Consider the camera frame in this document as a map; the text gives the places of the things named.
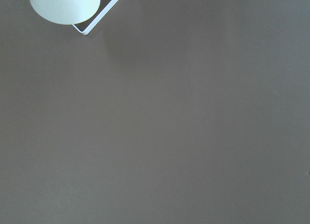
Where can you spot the pale white plastic cup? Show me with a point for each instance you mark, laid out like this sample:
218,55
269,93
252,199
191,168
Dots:
65,12

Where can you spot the white wire cup rack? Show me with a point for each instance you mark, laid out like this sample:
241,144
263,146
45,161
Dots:
87,26

